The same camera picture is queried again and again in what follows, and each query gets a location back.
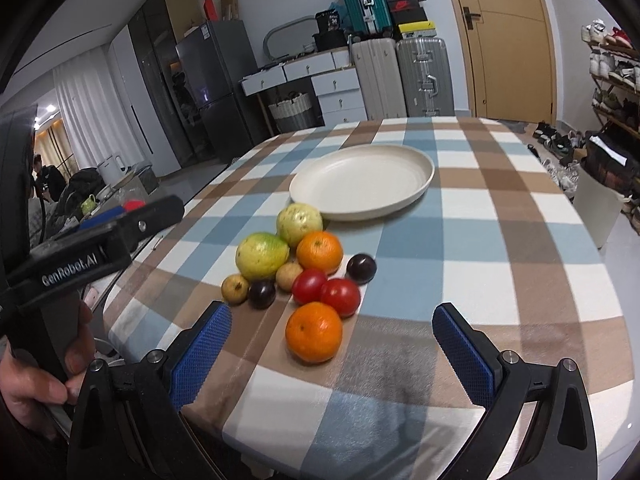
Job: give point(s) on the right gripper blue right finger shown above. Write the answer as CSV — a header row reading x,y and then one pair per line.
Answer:
x,y
470,353

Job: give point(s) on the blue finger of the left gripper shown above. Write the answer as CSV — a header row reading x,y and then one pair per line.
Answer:
x,y
147,221
102,217

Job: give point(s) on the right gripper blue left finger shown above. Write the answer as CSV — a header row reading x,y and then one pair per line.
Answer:
x,y
194,351

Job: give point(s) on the small tan round fruit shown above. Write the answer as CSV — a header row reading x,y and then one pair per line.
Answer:
x,y
234,289

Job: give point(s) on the dark purple plum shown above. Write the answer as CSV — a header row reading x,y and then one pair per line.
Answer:
x,y
361,268
262,294

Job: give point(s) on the green-yellow guava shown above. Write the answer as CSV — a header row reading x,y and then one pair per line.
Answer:
x,y
260,255

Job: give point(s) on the large orange tangerine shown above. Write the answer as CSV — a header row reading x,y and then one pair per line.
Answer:
x,y
314,333

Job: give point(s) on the red tomato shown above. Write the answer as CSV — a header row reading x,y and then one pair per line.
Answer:
x,y
342,295
308,285

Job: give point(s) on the yellow-green guava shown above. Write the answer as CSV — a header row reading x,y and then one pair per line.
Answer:
x,y
297,220

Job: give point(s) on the small orange tangerine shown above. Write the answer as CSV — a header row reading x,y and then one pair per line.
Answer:
x,y
320,250

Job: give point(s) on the person's left hand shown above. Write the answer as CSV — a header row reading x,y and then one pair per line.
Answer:
x,y
24,387

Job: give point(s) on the red gift box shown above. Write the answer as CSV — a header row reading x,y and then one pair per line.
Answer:
x,y
131,205

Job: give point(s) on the white electric kettle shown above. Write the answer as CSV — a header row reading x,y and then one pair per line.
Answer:
x,y
112,169

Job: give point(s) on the white curtain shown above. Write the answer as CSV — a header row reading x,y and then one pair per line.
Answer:
x,y
94,117

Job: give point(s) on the black glass cabinet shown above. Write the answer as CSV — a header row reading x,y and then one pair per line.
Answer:
x,y
155,30

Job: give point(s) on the checkered tablecloth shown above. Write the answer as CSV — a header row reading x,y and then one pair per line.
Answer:
x,y
493,235

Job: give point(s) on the dark grey refrigerator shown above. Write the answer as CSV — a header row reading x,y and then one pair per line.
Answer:
x,y
216,57

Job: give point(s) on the woven laundry basket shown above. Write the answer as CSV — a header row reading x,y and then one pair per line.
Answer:
x,y
294,113

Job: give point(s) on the white trash bin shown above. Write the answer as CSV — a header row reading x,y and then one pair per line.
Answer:
x,y
598,206

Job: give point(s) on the cream round plate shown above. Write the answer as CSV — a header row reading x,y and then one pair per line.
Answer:
x,y
364,182

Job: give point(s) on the white drawer desk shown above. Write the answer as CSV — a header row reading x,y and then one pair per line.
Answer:
x,y
330,78

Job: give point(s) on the oval mirror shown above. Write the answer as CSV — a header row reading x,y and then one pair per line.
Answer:
x,y
291,39

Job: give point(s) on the silver suitcase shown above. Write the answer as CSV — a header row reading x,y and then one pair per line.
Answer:
x,y
425,75

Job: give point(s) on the beige suitcase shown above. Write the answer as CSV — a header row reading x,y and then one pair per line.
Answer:
x,y
379,76

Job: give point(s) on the wooden door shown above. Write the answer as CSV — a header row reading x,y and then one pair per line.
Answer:
x,y
509,58

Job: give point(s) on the wooden shoe rack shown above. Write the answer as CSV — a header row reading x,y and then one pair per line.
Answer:
x,y
614,69

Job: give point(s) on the stack of shoe boxes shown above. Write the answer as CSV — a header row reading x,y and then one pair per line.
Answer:
x,y
404,12

